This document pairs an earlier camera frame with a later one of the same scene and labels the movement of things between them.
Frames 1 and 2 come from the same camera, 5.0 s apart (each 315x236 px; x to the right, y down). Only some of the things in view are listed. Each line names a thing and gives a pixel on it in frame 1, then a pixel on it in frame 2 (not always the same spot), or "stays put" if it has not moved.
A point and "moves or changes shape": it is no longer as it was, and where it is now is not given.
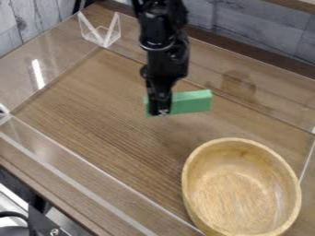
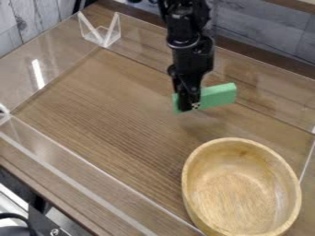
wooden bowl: x=240 y=189 stays put
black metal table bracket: x=39 y=224 stays put
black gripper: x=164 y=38 to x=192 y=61
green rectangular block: x=185 y=102 moves or changes shape
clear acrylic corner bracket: x=101 y=35 stays put
